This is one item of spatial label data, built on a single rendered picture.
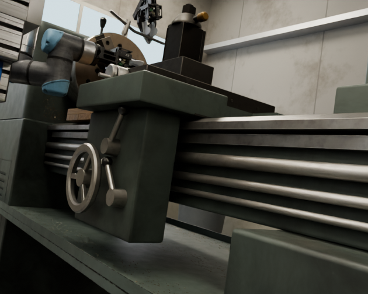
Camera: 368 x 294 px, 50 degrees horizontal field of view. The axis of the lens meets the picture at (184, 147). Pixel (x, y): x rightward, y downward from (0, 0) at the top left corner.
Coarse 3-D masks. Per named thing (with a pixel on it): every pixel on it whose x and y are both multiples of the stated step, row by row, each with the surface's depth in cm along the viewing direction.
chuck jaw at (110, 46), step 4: (100, 36) 146; (104, 36) 146; (96, 40) 145; (100, 40) 142; (104, 40) 142; (108, 40) 143; (100, 44) 143; (104, 44) 142; (108, 44) 143; (112, 44) 144; (108, 48) 143; (112, 48) 142
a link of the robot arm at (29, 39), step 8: (32, 32) 120; (24, 40) 118; (32, 40) 120; (24, 48) 118; (32, 48) 120; (24, 56) 118; (32, 56) 121; (16, 64) 116; (24, 64) 117; (16, 72) 116; (24, 72) 116; (16, 80) 118; (24, 80) 118
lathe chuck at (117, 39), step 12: (96, 36) 148; (108, 36) 147; (120, 36) 150; (132, 48) 154; (144, 60) 157; (72, 72) 141; (84, 72) 142; (96, 72) 145; (72, 84) 143; (72, 96) 148
